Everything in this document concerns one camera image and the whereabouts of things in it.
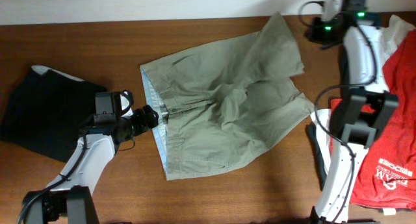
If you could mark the khaki green shorts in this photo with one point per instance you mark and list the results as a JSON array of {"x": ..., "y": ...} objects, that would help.
[{"x": 223, "y": 104}]

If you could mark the folded black shorts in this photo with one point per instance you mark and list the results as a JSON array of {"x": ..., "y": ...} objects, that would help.
[{"x": 46, "y": 110}]

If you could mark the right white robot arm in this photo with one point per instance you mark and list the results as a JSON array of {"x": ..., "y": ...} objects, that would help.
[{"x": 355, "y": 124}]

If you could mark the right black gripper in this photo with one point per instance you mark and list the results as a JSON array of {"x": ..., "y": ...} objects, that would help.
[{"x": 310, "y": 34}]

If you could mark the red printed t-shirt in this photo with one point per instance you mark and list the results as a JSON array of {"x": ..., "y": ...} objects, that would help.
[{"x": 390, "y": 152}]

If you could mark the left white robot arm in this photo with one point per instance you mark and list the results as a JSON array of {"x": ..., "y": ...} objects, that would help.
[{"x": 70, "y": 193}]

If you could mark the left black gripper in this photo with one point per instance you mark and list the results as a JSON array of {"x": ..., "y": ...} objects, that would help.
[{"x": 143, "y": 124}]

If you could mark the black garment in pile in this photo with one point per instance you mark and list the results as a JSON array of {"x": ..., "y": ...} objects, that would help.
[{"x": 311, "y": 131}]

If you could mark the white garment in pile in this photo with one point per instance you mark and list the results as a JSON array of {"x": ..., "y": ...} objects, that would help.
[{"x": 393, "y": 35}]

